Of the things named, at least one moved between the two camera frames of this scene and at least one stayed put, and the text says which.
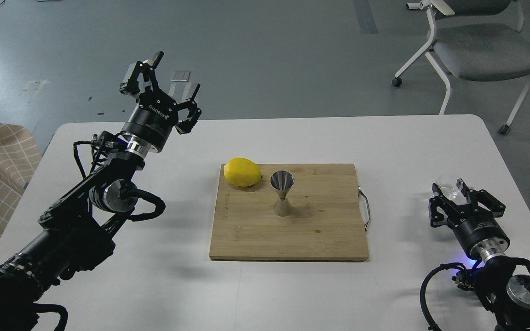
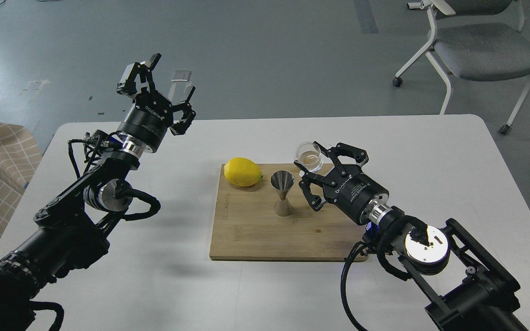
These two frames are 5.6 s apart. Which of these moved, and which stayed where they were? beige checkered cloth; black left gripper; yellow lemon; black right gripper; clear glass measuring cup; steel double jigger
Moved: black right gripper; clear glass measuring cup
Stayed: yellow lemon; steel double jigger; black left gripper; beige checkered cloth
